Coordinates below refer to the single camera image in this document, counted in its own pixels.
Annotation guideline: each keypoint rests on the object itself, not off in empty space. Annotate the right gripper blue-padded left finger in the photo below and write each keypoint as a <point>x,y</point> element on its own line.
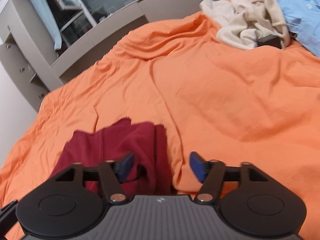
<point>112,174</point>

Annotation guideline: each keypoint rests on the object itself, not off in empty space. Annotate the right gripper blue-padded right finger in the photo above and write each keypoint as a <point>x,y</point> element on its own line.
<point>210,174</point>

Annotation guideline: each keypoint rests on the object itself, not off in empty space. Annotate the dark red shirt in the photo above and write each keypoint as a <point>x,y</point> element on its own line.
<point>151,173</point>

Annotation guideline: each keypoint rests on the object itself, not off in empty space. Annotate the orange bed cover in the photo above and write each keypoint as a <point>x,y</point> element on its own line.
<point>259,105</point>

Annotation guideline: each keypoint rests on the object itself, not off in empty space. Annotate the cream white garment pile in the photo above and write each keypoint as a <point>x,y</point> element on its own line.
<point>244,22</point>

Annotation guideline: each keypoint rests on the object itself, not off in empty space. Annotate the window with dark glass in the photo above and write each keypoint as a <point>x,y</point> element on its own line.
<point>76,17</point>

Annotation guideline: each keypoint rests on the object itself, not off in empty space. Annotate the light blue garment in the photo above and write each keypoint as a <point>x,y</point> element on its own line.
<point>302,18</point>

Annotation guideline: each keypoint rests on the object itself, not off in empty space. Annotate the left light blue curtain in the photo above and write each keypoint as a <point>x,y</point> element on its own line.
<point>46,16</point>

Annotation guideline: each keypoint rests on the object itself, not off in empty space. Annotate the grey wall cabinet unit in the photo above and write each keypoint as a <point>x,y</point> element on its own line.
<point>45,43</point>

